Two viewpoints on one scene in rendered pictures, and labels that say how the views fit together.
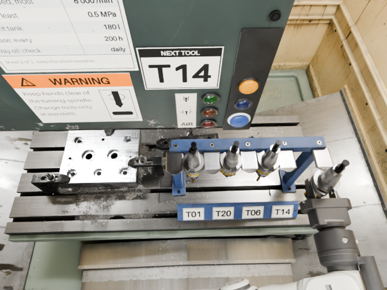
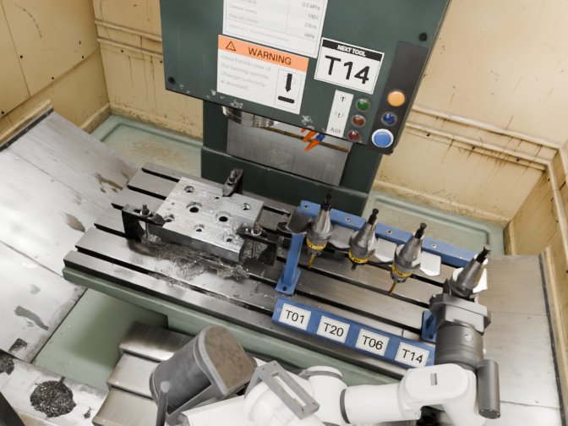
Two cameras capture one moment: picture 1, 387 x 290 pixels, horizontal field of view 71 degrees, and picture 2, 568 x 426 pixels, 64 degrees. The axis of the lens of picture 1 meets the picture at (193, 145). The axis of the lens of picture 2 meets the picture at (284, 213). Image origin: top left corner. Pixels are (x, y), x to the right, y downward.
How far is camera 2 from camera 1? 46 cm
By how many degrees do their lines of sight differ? 18
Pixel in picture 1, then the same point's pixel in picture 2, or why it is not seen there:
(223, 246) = not seen: hidden behind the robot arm
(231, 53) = (388, 62)
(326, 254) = (443, 349)
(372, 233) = not seen: outside the picture
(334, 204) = (469, 308)
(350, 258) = (468, 356)
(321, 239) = (441, 335)
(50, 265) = (81, 338)
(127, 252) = not seen: hidden behind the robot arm
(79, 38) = (287, 19)
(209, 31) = (377, 38)
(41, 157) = (136, 198)
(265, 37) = (415, 52)
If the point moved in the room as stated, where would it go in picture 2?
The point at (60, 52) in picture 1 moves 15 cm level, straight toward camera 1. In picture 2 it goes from (269, 27) to (292, 76)
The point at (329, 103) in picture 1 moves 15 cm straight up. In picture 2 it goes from (521, 266) to (543, 239)
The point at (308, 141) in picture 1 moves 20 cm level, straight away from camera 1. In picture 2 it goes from (463, 253) to (516, 228)
